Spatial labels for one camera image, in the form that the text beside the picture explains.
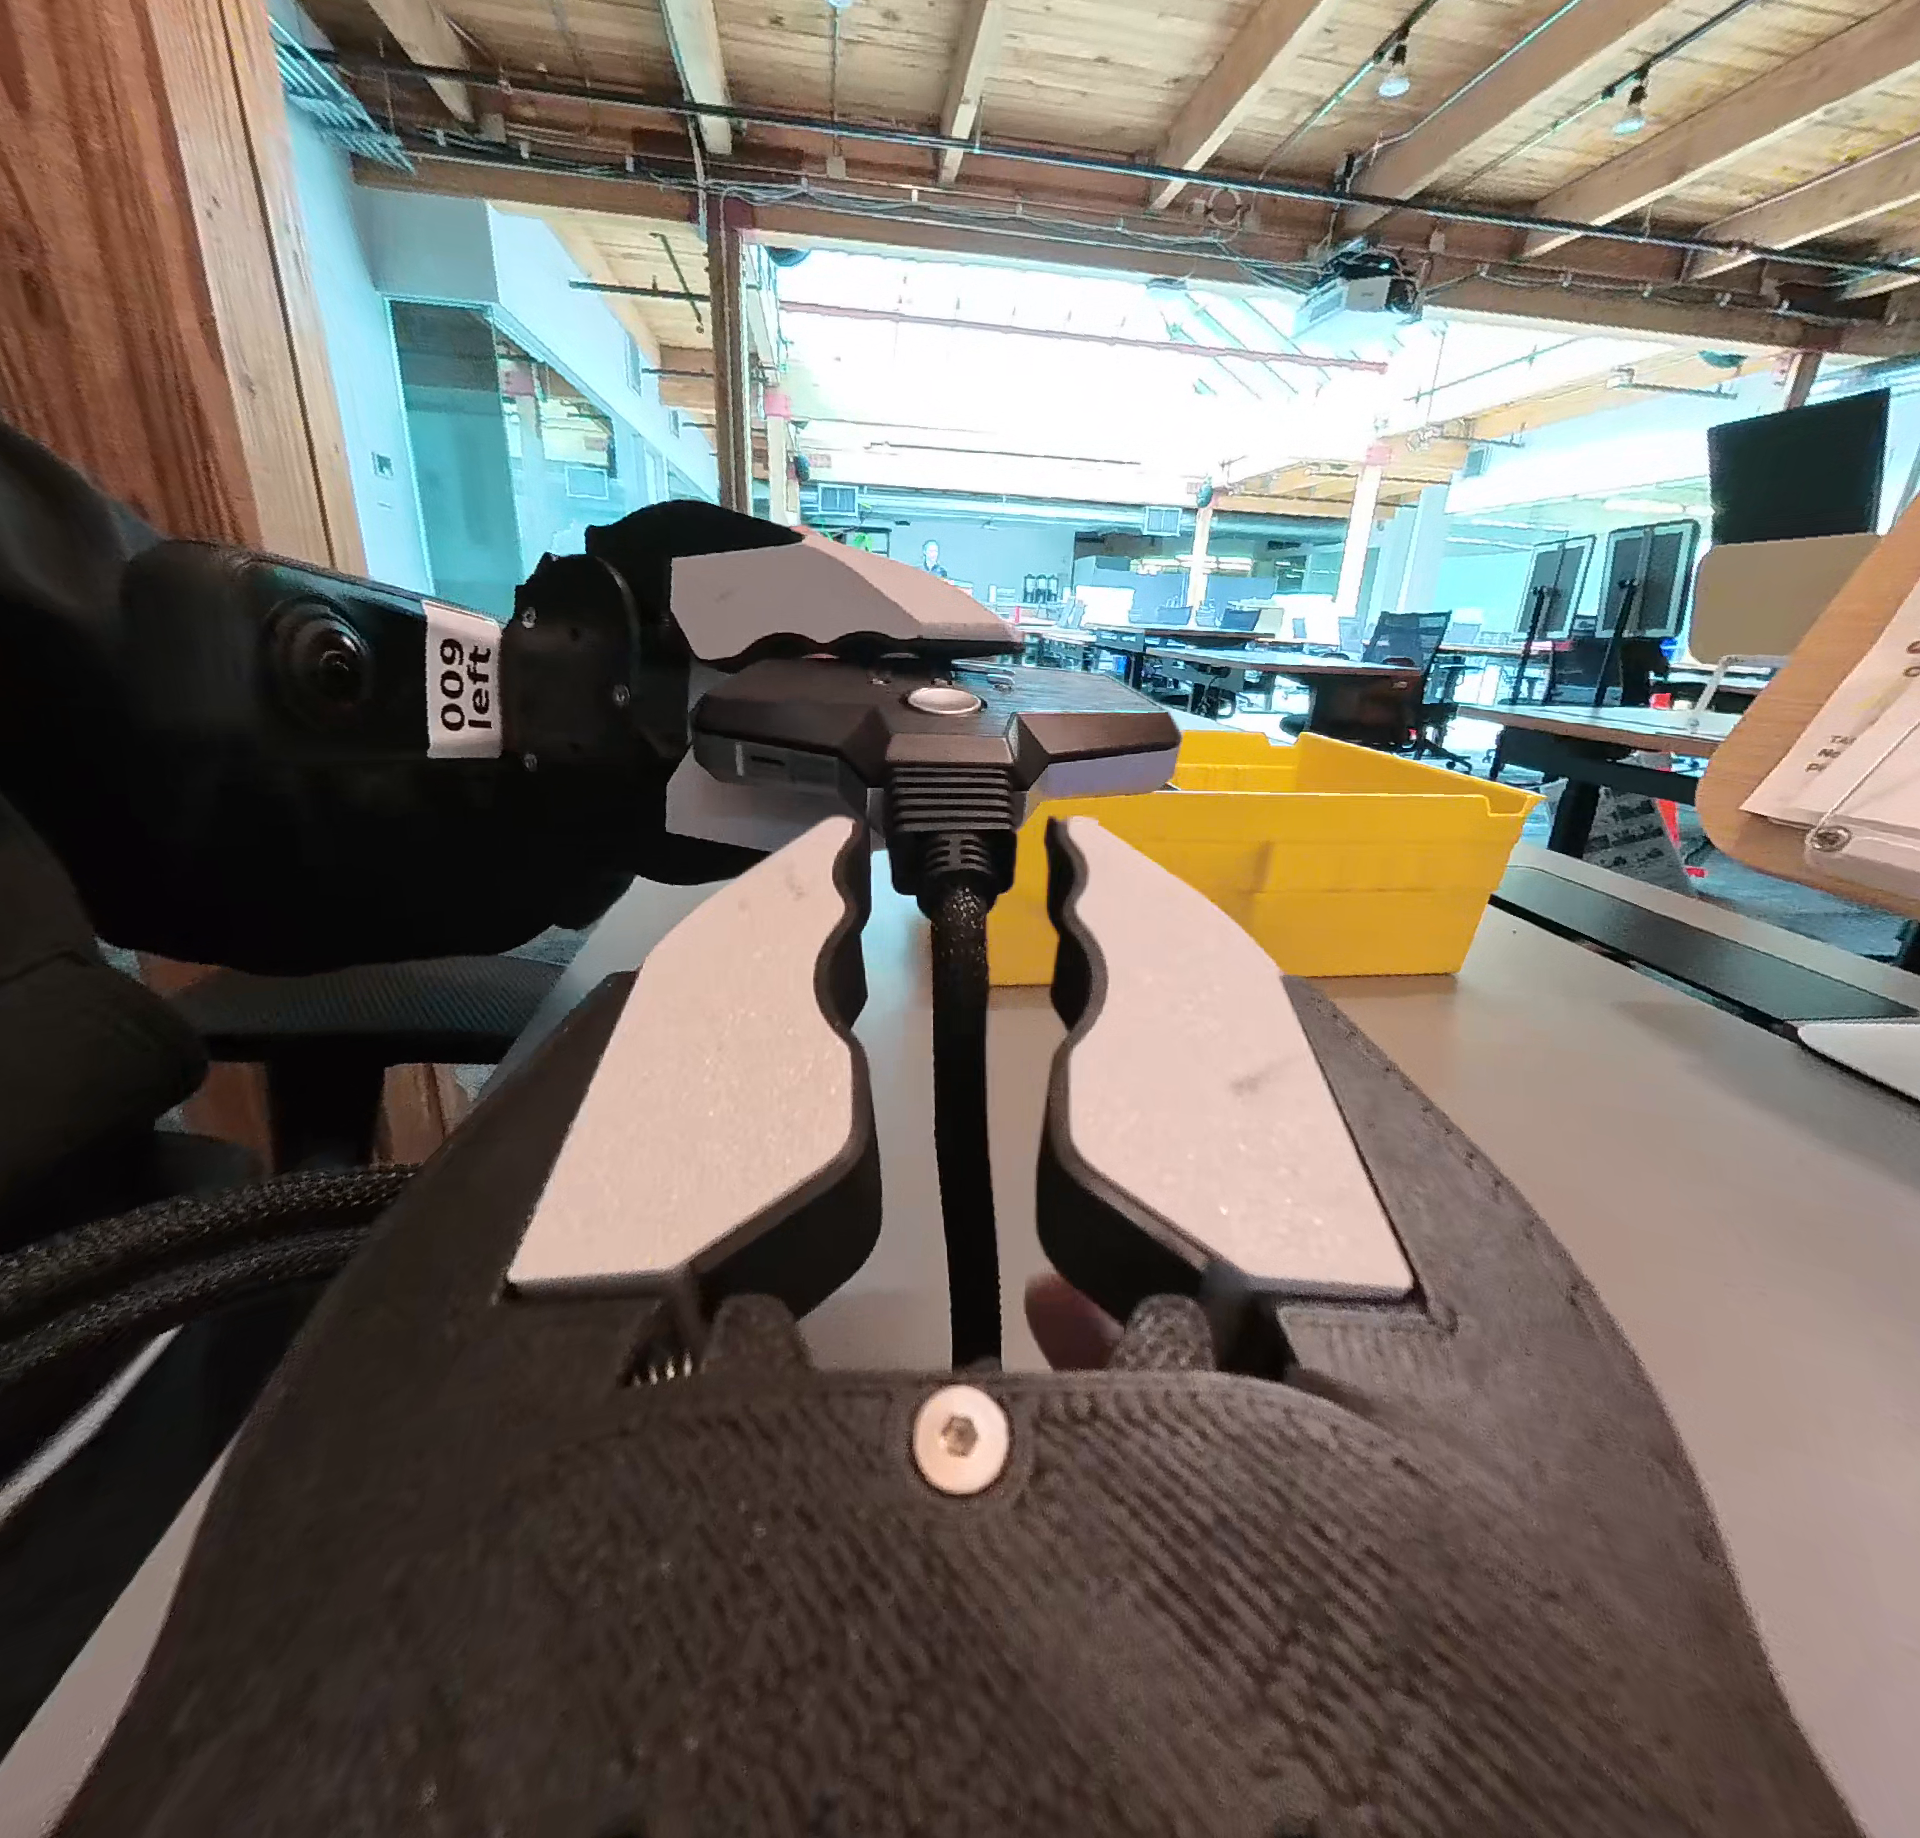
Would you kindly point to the person's right hand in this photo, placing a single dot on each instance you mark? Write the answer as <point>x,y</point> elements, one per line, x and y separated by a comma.
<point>1068,1320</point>

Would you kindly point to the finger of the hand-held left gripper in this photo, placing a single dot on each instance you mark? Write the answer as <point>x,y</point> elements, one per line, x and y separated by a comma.
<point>750,814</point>
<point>841,601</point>

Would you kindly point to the tan board panel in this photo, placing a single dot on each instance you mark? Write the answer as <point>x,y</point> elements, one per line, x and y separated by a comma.
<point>1776,601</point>

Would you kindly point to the wooden sign board with papers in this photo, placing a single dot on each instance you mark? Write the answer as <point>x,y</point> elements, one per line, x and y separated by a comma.
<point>1801,730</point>

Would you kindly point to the wooden support post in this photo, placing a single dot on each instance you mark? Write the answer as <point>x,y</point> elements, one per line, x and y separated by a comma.
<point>135,219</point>

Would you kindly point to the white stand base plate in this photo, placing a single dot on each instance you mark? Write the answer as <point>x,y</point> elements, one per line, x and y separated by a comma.
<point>1867,1060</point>

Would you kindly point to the black monitor screen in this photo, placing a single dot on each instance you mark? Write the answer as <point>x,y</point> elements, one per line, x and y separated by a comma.
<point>1801,465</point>

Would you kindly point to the black office chair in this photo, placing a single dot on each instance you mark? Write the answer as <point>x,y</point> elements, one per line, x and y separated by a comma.
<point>376,1000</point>
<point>1401,670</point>

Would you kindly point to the yellow plastic bin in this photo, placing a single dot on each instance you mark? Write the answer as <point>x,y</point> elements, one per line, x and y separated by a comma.
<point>1351,879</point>

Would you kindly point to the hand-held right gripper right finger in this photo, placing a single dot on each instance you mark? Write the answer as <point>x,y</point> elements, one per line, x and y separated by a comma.
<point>1215,1105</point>

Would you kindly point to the grey desk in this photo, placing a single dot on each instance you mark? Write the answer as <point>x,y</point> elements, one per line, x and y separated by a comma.
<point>1651,1195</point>

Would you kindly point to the wooden table with black legs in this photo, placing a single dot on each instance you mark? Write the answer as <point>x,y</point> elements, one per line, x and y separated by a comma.
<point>1606,730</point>

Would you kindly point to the white ceiling projector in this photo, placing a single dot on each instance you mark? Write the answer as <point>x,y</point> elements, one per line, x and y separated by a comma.
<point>1357,294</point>

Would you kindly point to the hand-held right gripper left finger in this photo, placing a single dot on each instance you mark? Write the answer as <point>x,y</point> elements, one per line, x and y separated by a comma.
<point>720,1089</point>

